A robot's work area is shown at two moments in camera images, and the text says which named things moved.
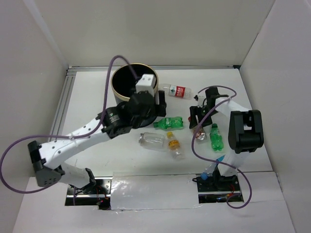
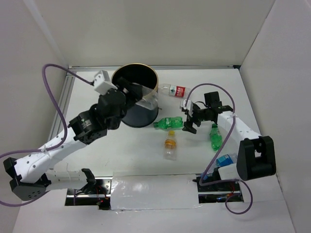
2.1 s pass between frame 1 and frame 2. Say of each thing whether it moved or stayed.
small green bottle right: stayed
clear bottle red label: stayed
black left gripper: moved
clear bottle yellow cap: moved
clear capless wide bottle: moved
